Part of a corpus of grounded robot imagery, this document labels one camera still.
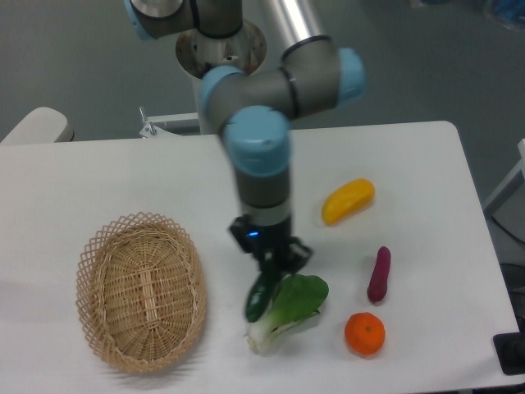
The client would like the green bok choy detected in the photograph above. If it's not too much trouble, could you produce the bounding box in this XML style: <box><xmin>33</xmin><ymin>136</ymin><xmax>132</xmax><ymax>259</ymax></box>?
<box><xmin>247</xmin><ymin>274</ymin><xmax>329</xmax><ymax>355</ymax></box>

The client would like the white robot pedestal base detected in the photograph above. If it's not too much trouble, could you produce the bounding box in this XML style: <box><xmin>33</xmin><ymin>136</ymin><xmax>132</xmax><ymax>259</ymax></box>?
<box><xmin>138</xmin><ymin>18</ymin><xmax>268</xmax><ymax>140</ymax></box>

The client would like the blue object top right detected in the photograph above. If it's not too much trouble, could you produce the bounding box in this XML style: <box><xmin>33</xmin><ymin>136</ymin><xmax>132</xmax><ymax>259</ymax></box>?
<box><xmin>483</xmin><ymin>0</ymin><xmax>524</xmax><ymax>30</ymax></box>

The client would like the dark green cucumber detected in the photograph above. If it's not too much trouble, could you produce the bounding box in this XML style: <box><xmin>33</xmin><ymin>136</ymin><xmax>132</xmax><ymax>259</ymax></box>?
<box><xmin>244</xmin><ymin>252</ymin><xmax>281</xmax><ymax>323</ymax></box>

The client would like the white chair armrest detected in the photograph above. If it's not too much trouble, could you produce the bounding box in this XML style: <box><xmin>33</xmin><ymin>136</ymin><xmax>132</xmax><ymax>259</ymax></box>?
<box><xmin>1</xmin><ymin>107</ymin><xmax>75</xmax><ymax>146</ymax></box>

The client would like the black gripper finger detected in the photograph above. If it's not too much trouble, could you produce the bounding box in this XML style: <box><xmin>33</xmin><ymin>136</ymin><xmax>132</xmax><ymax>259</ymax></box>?
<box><xmin>229</xmin><ymin>215</ymin><xmax>266</xmax><ymax>271</ymax></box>
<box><xmin>278</xmin><ymin>236</ymin><xmax>313</xmax><ymax>274</ymax></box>

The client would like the woven wicker basket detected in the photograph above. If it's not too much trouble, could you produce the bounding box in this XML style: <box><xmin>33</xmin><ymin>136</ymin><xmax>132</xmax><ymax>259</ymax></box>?
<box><xmin>75</xmin><ymin>213</ymin><xmax>207</xmax><ymax>373</ymax></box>

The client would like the yellow pepper slice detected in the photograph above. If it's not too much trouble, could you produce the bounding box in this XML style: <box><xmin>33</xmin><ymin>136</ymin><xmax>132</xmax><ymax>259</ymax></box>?
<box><xmin>321</xmin><ymin>178</ymin><xmax>376</xmax><ymax>226</ymax></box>

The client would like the black device at edge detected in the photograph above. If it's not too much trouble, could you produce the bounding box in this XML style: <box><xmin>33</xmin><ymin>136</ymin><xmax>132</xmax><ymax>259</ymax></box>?
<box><xmin>493</xmin><ymin>332</ymin><xmax>524</xmax><ymax>376</ymax></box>

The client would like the purple sweet potato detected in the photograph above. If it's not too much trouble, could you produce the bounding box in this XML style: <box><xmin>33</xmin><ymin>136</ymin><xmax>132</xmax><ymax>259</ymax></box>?
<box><xmin>367</xmin><ymin>246</ymin><xmax>391</xmax><ymax>304</ymax></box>

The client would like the orange mandarin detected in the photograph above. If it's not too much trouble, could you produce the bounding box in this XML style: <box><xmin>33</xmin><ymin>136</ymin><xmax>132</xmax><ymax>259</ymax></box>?
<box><xmin>344</xmin><ymin>312</ymin><xmax>386</xmax><ymax>357</ymax></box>

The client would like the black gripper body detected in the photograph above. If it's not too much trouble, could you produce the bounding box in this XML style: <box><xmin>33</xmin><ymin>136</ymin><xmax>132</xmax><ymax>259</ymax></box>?
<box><xmin>257</xmin><ymin>216</ymin><xmax>292</xmax><ymax>250</ymax></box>

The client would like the white furniture frame right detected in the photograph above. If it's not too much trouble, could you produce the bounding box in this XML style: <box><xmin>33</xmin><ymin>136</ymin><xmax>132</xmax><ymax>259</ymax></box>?
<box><xmin>482</xmin><ymin>140</ymin><xmax>524</xmax><ymax>218</ymax></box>

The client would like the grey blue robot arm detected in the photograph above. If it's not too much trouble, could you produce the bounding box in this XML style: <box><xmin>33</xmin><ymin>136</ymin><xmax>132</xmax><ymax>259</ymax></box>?
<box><xmin>125</xmin><ymin>1</ymin><xmax>366</xmax><ymax>273</ymax></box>

